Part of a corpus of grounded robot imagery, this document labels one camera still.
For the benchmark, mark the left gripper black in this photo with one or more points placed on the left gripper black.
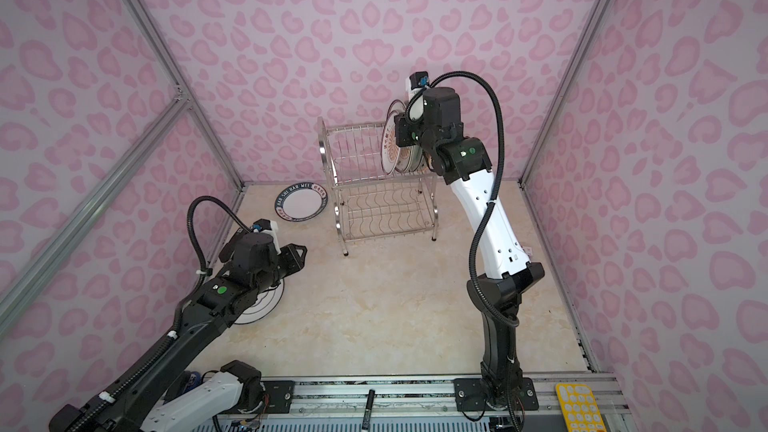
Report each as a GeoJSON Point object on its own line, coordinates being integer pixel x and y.
{"type": "Point", "coordinates": [296, 261]}

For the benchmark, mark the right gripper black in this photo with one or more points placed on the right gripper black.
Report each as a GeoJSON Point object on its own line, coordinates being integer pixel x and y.
{"type": "Point", "coordinates": [403, 130]}

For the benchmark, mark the mint green flower plate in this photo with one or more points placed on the mint green flower plate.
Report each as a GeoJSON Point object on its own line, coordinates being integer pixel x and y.
{"type": "Point", "coordinates": [415, 158]}

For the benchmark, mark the orange sunburst plate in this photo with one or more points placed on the orange sunburst plate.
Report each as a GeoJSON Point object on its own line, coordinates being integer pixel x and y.
{"type": "Point", "coordinates": [390, 151]}
{"type": "Point", "coordinates": [399, 106]}

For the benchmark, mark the white plate black rings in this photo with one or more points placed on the white plate black rings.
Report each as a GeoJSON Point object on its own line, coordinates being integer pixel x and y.
{"type": "Point", "coordinates": [264, 306]}

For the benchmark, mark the halloween cat star plate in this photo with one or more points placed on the halloween cat star plate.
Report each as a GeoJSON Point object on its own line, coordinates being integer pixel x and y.
{"type": "Point", "coordinates": [425, 164]}

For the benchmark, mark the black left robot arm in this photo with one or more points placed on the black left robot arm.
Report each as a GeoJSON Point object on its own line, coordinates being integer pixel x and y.
{"type": "Point", "coordinates": [124, 404]}

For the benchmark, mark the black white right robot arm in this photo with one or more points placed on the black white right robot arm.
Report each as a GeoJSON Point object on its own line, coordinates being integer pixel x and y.
{"type": "Point", "coordinates": [500, 271]}

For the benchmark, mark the silver two-tier dish rack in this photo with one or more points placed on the silver two-tier dish rack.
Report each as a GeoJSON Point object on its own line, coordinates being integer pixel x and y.
{"type": "Point", "coordinates": [368, 203]}

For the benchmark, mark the white plate black text rim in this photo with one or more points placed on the white plate black text rim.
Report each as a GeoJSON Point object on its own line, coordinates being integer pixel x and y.
{"type": "Point", "coordinates": [301, 202]}

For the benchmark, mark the black marker pen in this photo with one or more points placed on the black marker pen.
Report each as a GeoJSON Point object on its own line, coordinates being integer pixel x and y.
{"type": "Point", "coordinates": [366, 421]}

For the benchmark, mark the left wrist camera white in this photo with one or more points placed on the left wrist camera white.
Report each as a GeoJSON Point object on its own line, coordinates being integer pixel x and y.
{"type": "Point", "coordinates": [268, 227]}

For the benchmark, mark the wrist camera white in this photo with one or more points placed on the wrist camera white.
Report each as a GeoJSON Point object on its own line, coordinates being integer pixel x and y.
{"type": "Point", "coordinates": [268, 227]}
{"type": "Point", "coordinates": [416, 82]}

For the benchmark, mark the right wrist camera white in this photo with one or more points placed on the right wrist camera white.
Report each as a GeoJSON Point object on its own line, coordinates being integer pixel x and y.
{"type": "Point", "coordinates": [416, 82]}

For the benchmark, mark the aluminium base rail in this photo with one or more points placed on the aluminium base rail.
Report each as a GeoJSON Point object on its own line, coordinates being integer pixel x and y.
{"type": "Point", "coordinates": [423, 403]}

